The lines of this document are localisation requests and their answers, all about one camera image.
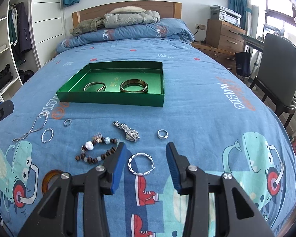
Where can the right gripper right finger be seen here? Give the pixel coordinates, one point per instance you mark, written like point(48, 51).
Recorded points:
point(177, 166)

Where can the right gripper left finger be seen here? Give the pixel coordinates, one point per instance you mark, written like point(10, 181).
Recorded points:
point(114, 165)

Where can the twisted silver bangle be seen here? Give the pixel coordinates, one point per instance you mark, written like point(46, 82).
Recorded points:
point(141, 164)

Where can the amber brown bangle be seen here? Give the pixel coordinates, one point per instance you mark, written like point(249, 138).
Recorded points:
point(48, 180)

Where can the amber bangle with silver band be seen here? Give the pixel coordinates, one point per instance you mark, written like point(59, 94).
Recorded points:
point(142, 86)

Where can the green jewelry tray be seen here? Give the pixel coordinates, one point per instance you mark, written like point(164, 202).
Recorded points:
point(100, 83)

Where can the white open wardrobe shelf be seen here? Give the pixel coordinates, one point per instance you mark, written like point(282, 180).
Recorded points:
point(6, 52)

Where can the silver wristwatch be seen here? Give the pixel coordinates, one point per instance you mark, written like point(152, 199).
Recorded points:
point(131, 134)

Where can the blue cartoon bed sheet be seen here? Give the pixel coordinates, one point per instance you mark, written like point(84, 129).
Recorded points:
point(211, 116)

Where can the hanging dark clothes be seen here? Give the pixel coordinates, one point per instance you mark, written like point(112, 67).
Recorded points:
point(19, 33)

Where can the dark blue bag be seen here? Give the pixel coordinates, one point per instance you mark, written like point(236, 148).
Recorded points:
point(242, 61)

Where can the olive green garment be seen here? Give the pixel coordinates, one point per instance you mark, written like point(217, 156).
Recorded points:
point(89, 25)

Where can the wooden drawer nightstand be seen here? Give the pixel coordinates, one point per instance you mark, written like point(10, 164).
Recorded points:
point(222, 41)

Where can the blue folded duvet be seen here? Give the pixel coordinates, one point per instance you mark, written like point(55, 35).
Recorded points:
point(169, 28)

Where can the grey desk chair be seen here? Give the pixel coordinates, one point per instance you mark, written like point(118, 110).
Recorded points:
point(278, 82)

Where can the cluttered desk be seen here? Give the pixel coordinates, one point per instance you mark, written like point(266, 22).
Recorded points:
point(275, 47)

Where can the grey puffer jacket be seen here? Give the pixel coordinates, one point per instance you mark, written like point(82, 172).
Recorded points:
point(130, 15)

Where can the wooden headboard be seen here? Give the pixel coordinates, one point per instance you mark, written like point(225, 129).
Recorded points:
point(166, 9)

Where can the white printer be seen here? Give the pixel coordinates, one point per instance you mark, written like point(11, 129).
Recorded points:
point(225, 15)

